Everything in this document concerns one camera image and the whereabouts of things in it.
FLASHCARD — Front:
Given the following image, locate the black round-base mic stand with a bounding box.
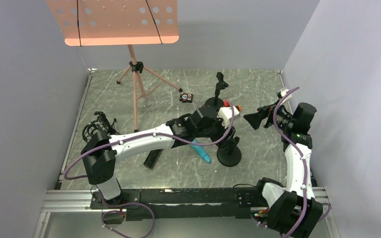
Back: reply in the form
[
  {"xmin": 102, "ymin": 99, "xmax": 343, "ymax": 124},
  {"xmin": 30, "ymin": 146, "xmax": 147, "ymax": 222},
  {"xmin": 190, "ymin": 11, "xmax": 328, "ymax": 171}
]
[{"xmin": 216, "ymin": 127, "xmax": 242, "ymax": 167}]

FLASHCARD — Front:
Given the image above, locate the blue microphone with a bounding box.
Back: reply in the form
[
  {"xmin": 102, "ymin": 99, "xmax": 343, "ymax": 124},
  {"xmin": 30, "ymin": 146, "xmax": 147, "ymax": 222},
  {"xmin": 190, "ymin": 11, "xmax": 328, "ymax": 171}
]
[{"xmin": 190, "ymin": 139, "xmax": 211, "ymax": 163}]

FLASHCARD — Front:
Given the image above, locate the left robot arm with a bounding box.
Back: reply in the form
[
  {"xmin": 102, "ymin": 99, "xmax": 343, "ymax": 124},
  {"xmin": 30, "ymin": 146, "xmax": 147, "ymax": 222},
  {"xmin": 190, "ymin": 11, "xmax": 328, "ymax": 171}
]
[{"xmin": 81, "ymin": 106, "xmax": 241, "ymax": 200}]

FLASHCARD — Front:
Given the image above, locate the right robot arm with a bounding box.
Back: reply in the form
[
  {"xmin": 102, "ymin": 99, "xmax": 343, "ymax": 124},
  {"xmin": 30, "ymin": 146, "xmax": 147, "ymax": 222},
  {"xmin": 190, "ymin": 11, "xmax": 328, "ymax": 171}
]
[{"xmin": 244, "ymin": 103, "xmax": 323, "ymax": 238}]

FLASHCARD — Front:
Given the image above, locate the black tall mic stand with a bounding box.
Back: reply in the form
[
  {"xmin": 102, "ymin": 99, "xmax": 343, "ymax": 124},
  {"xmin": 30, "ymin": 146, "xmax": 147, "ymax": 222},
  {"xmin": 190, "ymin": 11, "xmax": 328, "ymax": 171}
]
[{"xmin": 204, "ymin": 72, "xmax": 229, "ymax": 111}]

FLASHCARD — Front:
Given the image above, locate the pink music stand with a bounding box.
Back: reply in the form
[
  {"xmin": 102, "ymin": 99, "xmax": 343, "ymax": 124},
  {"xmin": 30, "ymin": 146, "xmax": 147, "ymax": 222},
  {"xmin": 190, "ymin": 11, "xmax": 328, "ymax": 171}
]
[{"xmin": 46, "ymin": 0, "xmax": 182, "ymax": 132}]

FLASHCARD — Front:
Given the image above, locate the black microphone orange tip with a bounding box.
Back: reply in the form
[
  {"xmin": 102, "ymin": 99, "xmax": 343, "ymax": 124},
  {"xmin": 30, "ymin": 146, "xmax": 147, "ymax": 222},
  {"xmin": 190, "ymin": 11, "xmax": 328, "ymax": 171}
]
[{"xmin": 223, "ymin": 100, "xmax": 242, "ymax": 112}]

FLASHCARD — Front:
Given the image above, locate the small red black cube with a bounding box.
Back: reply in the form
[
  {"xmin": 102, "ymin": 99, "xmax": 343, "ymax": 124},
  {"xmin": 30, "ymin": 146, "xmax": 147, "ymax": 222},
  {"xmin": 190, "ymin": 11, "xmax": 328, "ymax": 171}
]
[{"xmin": 179, "ymin": 93, "xmax": 193, "ymax": 103}]

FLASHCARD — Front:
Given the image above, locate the black microphone silver grille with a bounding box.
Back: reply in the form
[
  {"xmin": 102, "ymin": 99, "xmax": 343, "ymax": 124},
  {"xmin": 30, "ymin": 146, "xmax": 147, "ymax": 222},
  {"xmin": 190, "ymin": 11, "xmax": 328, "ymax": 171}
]
[{"xmin": 143, "ymin": 149, "xmax": 163, "ymax": 169}]

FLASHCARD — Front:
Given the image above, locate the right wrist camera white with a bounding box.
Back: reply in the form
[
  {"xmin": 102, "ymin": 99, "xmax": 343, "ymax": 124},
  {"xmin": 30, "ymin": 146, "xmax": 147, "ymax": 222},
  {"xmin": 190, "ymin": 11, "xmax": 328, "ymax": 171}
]
[{"xmin": 276, "ymin": 87, "xmax": 290, "ymax": 99}]

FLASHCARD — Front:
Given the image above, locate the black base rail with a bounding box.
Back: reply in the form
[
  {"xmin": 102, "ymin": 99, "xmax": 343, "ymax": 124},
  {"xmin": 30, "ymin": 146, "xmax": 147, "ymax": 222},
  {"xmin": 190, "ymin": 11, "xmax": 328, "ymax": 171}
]
[{"xmin": 90, "ymin": 186, "xmax": 268, "ymax": 221}]

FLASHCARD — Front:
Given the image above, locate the black shock mount tripod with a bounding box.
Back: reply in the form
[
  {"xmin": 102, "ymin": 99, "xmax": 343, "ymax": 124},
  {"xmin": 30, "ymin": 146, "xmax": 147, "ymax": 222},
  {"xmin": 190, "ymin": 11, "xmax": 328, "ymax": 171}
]
[{"xmin": 81, "ymin": 111, "xmax": 120, "ymax": 143}]

